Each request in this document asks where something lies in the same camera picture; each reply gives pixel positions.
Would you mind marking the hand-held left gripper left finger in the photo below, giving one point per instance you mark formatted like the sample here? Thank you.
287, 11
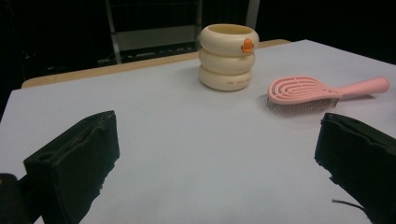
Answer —
71, 161

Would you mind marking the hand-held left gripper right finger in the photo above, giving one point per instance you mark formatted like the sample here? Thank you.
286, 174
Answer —
361, 155

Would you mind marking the cream ringed cup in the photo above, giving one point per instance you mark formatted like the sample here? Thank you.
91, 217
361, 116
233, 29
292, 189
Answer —
225, 67

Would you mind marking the white table mat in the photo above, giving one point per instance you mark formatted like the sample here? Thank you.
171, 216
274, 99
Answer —
199, 140

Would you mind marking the grey metal stand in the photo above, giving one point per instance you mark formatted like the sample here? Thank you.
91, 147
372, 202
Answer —
155, 39

